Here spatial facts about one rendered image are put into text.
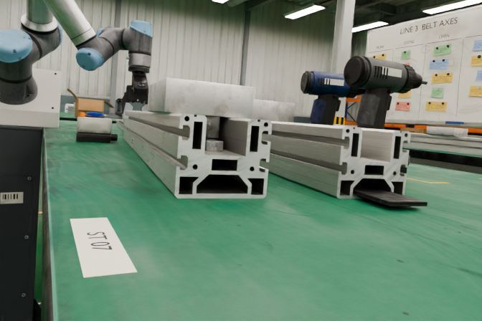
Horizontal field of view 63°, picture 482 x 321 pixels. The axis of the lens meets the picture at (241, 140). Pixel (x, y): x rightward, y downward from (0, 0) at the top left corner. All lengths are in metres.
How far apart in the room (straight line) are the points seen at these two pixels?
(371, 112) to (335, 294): 0.59
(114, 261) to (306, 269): 0.11
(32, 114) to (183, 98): 1.18
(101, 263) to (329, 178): 0.32
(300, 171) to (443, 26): 3.58
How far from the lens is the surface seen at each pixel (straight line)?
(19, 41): 1.54
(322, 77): 0.99
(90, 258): 0.24
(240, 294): 0.20
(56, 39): 1.65
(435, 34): 4.09
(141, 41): 1.38
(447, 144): 2.31
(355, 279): 0.24
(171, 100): 0.46
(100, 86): 12.19
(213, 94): 0.47
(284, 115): 0.79
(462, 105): 3.80
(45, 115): 1.61
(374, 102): 0.78
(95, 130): 1.03
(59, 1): 1.32
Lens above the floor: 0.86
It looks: 3 degrees down
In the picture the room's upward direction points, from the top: 4 degrees clockwise
